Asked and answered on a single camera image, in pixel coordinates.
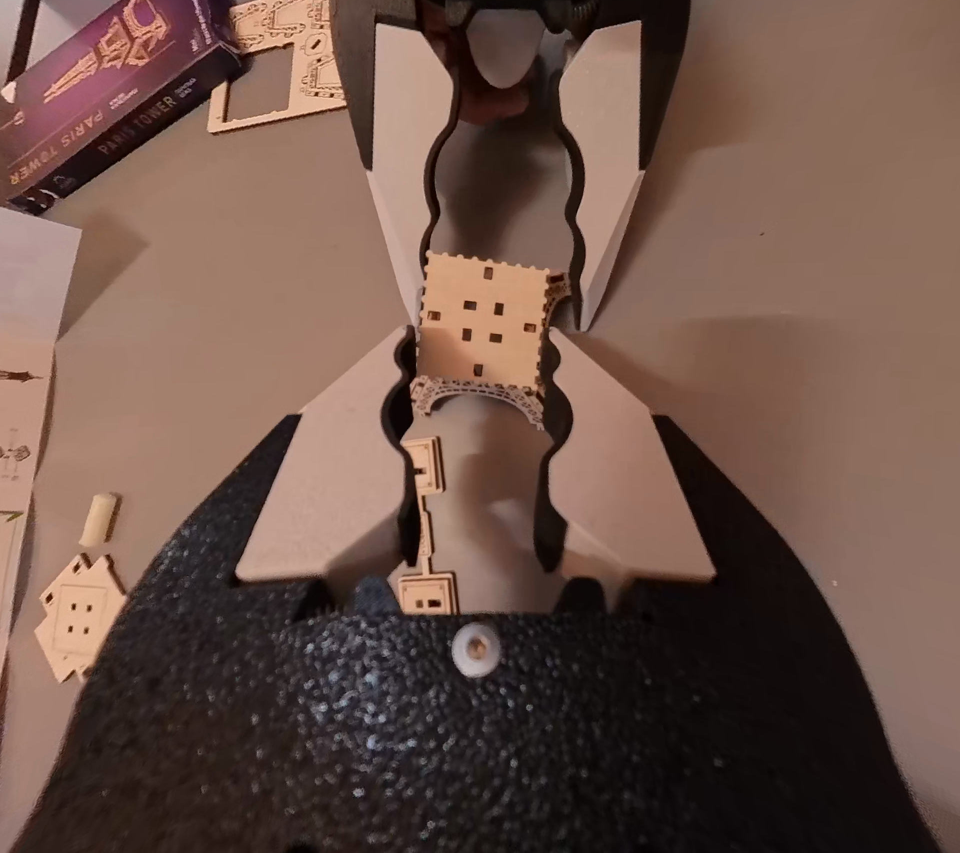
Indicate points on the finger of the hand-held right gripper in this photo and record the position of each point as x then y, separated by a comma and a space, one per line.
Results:
607, 118
397, 118

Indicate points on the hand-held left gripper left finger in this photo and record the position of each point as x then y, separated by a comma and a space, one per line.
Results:
322, 493

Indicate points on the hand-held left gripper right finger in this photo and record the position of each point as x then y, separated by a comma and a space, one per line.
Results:
637, 493

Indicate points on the wooden tower base model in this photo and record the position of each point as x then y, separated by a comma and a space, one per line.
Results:
480, 335

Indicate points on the person's right hand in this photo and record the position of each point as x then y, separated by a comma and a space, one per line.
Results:
491, 107

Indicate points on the wooden parts sheet with window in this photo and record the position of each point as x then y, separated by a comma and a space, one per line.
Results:
315, 80

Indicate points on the small pale wax stick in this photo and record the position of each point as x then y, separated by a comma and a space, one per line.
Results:
97, 519

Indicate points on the wooden cross-shaped plate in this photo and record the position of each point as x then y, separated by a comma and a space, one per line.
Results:
79, 613

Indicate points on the dark puzzle box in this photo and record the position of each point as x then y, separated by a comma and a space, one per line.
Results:
112, 103

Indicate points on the paper instruction sheet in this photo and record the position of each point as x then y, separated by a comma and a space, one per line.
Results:
30, 283

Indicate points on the black strip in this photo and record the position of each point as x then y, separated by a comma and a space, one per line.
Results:
26, 24

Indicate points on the wooden four-square connector frame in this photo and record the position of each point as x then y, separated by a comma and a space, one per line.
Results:
424, 463

